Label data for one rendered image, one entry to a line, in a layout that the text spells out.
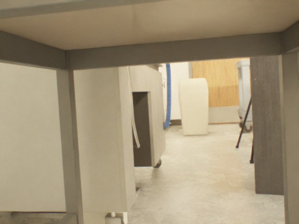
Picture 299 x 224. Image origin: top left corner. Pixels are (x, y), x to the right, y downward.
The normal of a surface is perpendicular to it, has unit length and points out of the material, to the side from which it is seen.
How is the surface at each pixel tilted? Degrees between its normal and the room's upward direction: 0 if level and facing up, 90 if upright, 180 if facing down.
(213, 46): 90
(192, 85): 84
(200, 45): 90
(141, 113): 90
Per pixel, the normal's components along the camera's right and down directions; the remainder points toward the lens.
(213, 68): -0.17, 0.05
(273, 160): -0.37, 0.06
